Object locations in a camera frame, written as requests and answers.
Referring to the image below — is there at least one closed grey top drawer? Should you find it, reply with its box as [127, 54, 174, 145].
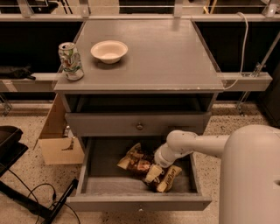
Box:
[65, 112, 211, 137]

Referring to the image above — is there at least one green white soda can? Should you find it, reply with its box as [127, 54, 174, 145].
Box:
[59, 42, 84, 81]

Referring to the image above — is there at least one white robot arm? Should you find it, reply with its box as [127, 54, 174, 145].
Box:
[154, 125, 280, 224]

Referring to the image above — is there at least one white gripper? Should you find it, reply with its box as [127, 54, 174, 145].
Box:
[144, 143, 183, 183]

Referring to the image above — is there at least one grey drawer cabinet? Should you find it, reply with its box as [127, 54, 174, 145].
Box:
[54, 19, 223, 212]

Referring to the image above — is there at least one cardboard box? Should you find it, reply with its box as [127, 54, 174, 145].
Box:
[38, 94, 84, 165]

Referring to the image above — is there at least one white cable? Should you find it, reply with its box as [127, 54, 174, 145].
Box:
[223, 11, 249, 91]

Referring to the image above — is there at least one white paper bowl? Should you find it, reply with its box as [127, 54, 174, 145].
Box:
[90, 40, 128, 64]

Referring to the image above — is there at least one black stand with cables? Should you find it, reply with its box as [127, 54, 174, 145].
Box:
[0, 125, 81, 224]

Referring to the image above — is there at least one open grey middle drawer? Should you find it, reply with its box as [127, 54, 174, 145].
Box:
[67, 136, 212, 212]

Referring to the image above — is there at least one grey metal rail frame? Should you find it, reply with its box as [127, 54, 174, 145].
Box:
[0, 0, 280, 117]

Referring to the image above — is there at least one brown chip bag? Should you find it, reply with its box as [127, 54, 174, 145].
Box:
[117, 143, 182, 193]

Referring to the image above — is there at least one black bag on rail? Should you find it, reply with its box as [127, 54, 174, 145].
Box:
[0, 66, 35, 80]

